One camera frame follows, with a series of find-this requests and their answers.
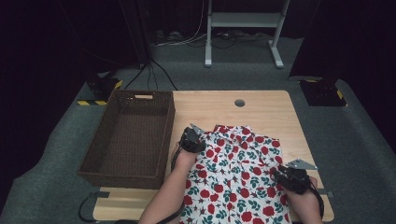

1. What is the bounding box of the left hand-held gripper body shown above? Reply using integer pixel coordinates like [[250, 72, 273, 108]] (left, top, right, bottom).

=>
[[178, 123, 207, 154]]

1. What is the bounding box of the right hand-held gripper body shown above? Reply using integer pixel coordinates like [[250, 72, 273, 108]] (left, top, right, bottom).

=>
[[279, 159, 318, 196]]

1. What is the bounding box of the white red rose print shirt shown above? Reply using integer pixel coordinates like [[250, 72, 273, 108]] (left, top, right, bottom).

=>
[[179, 124, 292, 224]]

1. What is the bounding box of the brown woven basket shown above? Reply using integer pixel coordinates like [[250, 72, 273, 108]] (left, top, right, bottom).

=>
[[77, 90, 177, 190]]

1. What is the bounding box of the person's right hand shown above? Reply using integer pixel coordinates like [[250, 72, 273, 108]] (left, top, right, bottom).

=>
[[284, 175, 318, 208]]

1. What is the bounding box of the person's left hand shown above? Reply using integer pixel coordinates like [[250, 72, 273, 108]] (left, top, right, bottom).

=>
[[172, 143, 198, 171]]

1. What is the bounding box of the black striped floor plate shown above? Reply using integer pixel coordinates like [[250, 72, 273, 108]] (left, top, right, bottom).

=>
[[77, 73, 124, 106], [298, 77, 348, 107]]

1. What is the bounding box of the dark stand column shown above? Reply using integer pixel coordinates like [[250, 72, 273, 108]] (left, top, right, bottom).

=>
[[120, 0, 153, 65]]

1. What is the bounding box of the white metal stand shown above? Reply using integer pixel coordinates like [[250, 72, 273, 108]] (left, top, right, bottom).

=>
[[204, 0, 292, 69]]

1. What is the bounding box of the right hand-held gripper cable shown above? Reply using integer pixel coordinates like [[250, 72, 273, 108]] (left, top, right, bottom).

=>
[[307, 178, 325, 220]]

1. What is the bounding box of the black floor cable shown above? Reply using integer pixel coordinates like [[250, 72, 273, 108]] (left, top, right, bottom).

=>
[[123, 63, 148, 91], [151, 60, 178, 91]]

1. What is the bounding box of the white floor cable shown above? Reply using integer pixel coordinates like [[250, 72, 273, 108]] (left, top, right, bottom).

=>
[[154, 0, 209, 48]]

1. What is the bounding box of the black cable bundle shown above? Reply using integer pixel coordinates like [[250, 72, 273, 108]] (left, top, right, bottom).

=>
[[186, 30, 273, 49]]

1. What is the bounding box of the black looped cable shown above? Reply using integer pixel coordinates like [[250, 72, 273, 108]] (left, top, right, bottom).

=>
[[78, 192, 101, 223]]

